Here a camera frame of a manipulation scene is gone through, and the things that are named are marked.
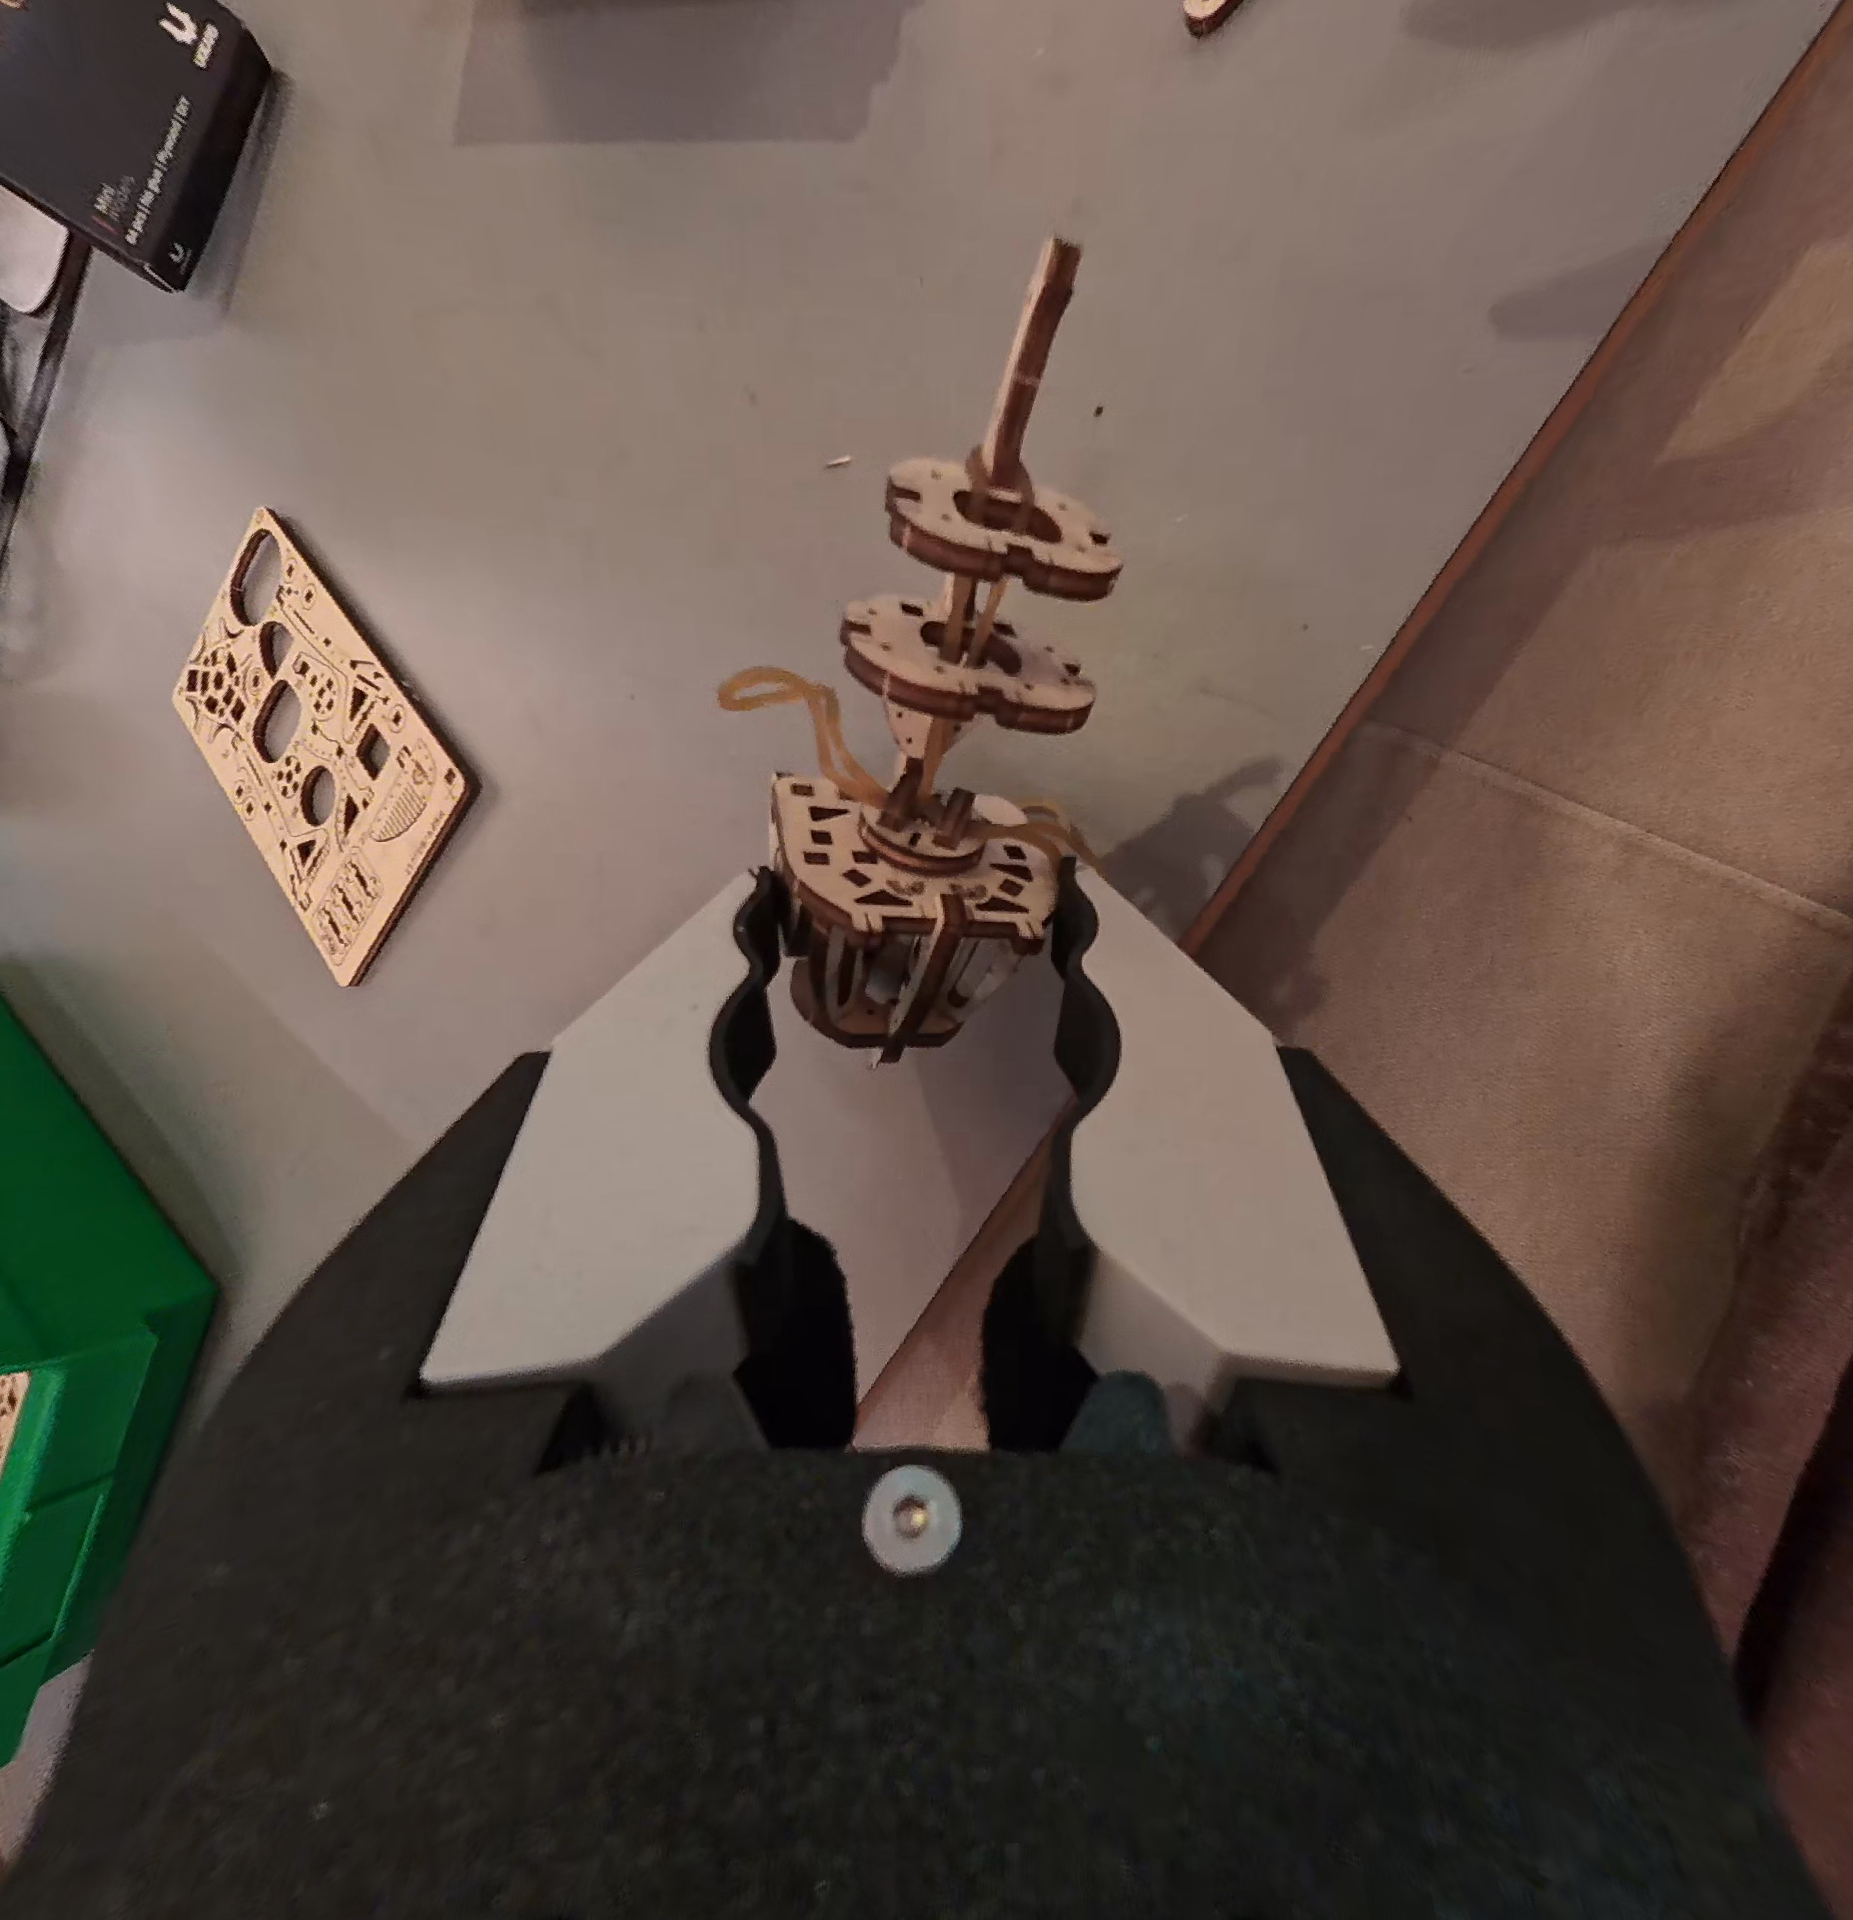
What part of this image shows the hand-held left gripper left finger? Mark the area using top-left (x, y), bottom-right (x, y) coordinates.
top-left (413, 868), bottom-right (793, 1413)

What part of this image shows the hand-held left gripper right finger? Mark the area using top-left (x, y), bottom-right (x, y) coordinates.
top-left (1046, 876), bottom-right (1403, 1434)

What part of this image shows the wooden model assembly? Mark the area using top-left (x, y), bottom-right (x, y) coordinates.
top-left (718, 235), bottom-right (1130, 1070)

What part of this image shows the black model kit box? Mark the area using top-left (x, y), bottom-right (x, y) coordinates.
top-left (0, 0), bottom-right (275, 294)

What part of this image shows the green plastic bin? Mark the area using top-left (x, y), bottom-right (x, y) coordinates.
top-left (0, 960), bottom-right (221, 1795)

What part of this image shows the white stand base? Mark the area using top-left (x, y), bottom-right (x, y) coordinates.
top-left (0, 166), bottom-right (61, 318)

